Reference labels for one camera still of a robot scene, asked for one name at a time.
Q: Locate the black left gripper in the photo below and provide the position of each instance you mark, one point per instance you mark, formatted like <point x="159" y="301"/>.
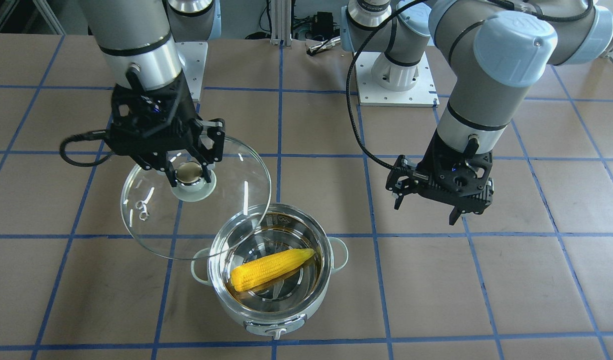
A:
<point x="430" y="155"/>

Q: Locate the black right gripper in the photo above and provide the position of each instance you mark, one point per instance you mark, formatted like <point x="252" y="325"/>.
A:
<point x="185" y="102"/>

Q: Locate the glass pot lid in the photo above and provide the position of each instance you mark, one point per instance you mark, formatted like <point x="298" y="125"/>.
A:
<point x="196" y="219"/>

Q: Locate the yellow corn cob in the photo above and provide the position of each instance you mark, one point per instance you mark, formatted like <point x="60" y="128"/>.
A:
<point x="255" y="273"/>

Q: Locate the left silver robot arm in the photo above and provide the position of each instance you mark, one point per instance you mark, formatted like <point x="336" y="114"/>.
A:
<point x="497" y="50"/>

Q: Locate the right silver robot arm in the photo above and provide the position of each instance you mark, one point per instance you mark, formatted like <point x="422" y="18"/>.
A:
<point x="136" y="35"/>

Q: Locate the pale green cooking pot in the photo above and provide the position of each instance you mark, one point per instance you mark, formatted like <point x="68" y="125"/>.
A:
<point x="284" y="304"/>

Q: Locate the black docking box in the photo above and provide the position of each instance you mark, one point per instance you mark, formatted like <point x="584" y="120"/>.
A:
<point x="322" y="24"/>

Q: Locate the silver connector plug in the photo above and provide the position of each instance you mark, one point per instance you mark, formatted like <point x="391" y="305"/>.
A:
<point x="323" y="46"/>

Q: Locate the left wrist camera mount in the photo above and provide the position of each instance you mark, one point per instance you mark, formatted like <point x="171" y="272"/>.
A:
<point x="404" y="179"/>

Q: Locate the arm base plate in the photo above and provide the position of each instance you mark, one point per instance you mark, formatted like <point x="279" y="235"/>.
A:
<point x="384" y="84"/>
<point x="193" y="57"/>

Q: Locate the aluminium frame post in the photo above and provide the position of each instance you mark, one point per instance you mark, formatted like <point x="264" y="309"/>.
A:
<point x="281" y="22"/>

